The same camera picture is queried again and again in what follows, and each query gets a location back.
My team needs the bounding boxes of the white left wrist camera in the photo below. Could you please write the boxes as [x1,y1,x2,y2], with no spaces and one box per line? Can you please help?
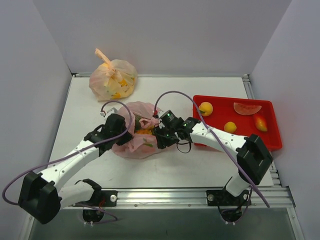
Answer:
[100,107,118,118]

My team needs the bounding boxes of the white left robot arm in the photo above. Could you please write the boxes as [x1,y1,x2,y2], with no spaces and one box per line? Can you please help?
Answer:
[18,113,133,224]

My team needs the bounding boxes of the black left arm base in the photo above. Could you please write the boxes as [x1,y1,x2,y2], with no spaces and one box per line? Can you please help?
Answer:
[74,178,119,227]

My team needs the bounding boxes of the pink plastic bag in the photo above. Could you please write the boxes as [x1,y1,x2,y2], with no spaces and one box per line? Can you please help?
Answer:
[111,101,162,159]

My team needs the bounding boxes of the orange fruit with leaf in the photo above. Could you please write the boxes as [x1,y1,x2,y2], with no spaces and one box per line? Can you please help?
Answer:
[198,101,214,117]

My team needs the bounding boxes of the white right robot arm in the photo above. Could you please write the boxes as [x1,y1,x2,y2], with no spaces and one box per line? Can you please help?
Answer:
[152,110,273,205]

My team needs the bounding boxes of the orange plastic bag with fruit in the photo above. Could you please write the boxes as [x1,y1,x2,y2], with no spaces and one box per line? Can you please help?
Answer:
[89,49,138,102]

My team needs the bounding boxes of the watermelon slice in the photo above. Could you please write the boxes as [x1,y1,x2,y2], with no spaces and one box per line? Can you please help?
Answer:
[233,102,262,116]

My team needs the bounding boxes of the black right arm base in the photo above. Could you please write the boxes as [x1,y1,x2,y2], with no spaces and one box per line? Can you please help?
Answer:
[206,177,253,226]

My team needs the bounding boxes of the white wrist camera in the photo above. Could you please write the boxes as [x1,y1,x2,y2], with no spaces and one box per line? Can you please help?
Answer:
[100,107,118,118]
[152,109,164,119]

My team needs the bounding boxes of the aluminium front rail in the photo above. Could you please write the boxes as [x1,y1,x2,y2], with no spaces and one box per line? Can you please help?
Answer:
[29,188,296,210]

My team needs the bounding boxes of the red plastic tray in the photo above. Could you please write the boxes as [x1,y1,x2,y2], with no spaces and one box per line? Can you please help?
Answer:
[193,95,283,152]

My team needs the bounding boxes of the orange toy pineapple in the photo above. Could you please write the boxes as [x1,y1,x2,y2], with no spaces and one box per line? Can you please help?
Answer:
[135,128,154,135]

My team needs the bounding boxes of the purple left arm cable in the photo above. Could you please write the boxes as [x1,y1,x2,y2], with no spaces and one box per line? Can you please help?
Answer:
[2,100,134,206]

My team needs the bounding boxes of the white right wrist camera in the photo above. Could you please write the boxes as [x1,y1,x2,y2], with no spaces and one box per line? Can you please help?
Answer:
[152,109,164,119]

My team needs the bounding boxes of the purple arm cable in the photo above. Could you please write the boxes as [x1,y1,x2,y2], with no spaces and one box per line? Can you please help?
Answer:
[152,90,271,208]
[2,100,134,206]

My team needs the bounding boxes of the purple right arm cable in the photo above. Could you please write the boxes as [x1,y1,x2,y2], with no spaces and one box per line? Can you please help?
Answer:
[152,90,271,208]

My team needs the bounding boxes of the small yellow lemon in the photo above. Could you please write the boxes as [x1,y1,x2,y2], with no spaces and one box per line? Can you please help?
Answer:
[223,121,237,134]

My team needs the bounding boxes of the red yellow mango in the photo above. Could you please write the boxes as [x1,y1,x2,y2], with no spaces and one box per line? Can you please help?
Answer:
[253,113,268,132]

